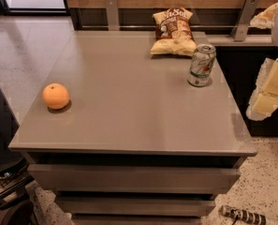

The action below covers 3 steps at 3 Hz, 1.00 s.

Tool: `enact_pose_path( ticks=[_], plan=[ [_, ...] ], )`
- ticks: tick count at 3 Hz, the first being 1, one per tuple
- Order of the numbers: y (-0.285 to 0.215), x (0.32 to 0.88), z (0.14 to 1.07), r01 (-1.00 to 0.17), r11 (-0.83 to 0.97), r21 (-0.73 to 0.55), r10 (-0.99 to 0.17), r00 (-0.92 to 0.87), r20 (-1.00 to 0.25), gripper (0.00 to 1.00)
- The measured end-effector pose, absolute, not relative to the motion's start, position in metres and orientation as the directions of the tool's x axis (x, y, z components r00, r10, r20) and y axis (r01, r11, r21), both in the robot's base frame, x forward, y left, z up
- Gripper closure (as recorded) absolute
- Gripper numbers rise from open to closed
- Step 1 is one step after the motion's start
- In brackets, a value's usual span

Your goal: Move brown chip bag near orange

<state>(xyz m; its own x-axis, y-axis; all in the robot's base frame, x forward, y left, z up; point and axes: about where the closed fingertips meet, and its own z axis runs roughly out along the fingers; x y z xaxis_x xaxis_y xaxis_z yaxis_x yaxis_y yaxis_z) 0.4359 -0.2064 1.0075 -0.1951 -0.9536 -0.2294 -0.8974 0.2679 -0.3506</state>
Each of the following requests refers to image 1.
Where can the black chair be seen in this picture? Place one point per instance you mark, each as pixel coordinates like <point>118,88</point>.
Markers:
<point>15,206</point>

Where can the left metal wall bracket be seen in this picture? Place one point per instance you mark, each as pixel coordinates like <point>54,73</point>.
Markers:
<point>112,15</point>

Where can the right metal wall bracket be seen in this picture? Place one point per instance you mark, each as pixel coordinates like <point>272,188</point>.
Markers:
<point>240,29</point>

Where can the brown chip bag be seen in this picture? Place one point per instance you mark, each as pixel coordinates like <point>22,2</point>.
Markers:
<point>173,33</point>

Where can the metal wall bracket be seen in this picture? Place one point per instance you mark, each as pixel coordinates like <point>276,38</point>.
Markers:
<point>112,15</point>
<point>240,29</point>

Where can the orange fruit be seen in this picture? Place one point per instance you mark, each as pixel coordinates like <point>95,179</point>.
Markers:
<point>55,96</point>

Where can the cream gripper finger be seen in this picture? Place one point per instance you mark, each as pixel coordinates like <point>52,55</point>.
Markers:
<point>264,99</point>
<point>264,19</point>

